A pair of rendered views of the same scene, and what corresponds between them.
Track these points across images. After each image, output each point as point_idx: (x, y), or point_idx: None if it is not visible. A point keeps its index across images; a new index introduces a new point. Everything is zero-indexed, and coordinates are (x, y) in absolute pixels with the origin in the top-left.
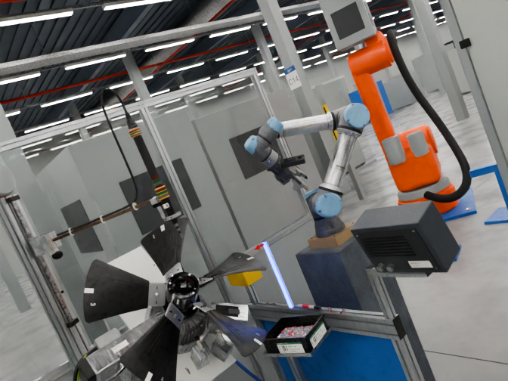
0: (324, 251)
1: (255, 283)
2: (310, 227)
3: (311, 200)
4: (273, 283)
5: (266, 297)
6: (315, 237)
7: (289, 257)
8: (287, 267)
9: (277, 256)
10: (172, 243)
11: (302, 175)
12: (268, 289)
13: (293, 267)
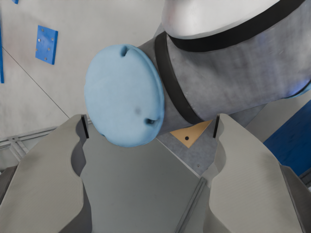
0: (246, 111)
1: (129, 222)
2: (34, 144)
3: (192, 118)
4: (121, 195)
5: (138, 203)
6: (190, 129)
7: (83, 174)
8: (96, 177)
9: (87, 192)
10: None
11: (81, 146)
12: (128, 201)
13: (95, 168)
